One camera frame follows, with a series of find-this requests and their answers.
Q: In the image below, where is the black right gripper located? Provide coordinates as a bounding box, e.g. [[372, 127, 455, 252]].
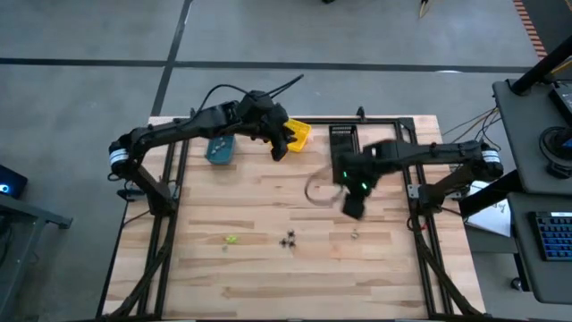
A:
[[332, 140, 399, 198]]

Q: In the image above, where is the grey desk with keyboard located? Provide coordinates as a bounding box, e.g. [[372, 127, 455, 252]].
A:
[[507, 191, 572, 306]]

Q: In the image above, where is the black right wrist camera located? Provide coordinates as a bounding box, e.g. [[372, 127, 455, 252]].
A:
[[341, 193, 368, 221]]

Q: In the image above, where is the backlit black keyboard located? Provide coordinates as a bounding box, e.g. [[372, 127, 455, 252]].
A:
[[529, 210, 572, 263]]

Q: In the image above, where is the yellow plastic basket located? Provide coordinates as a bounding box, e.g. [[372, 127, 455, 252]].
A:
[[284, 118, 313, 154]]

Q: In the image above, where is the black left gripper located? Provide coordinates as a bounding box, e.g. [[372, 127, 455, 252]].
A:
[[236, 90, 291, 140]]

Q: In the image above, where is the black box with blue light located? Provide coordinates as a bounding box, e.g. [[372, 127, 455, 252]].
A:
[[0, 164, 29, 200]]

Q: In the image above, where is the black plastic basket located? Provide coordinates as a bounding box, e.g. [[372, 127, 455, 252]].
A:
[[329, 124, 362, 165]]

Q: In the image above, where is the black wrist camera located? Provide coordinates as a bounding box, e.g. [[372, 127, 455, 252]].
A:
[[269, 133, 290, 163], [341, 193, 368, 221]]

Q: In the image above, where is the black tablet device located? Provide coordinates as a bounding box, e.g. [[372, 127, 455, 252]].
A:
[[548, 82, 572, 127]]

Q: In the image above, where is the grey metal cart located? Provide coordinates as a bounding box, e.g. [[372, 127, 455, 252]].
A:
[[0, 194, 74, 322]]

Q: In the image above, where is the black round stand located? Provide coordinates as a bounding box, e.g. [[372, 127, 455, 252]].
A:
[[538, 126, 572, 180]]

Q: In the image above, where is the black diagonal pole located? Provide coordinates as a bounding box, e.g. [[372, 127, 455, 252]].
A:
[[510, 35, 572, 97]]

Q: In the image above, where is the floor cable bundle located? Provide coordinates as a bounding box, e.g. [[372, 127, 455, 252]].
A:
[[442, 106, 504, 180]]

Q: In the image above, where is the teal plastic basket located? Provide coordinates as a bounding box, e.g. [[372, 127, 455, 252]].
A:
[[204, 134, 237, 165]]

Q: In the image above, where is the grey desk with pole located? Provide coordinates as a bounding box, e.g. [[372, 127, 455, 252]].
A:
[[492, 79, 572, 196]]

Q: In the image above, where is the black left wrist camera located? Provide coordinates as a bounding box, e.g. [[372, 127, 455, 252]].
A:
[[269, 133, 290, 163]]

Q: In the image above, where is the black aluminium table frame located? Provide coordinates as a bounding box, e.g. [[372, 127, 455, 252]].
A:
[[96, 106, 486, 321]]

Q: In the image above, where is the white paper sheet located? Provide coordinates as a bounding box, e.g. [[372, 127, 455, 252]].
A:
[[464, 181, 512, 239]]

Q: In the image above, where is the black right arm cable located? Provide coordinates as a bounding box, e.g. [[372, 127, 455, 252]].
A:
[[304, 165, 348, 208]]

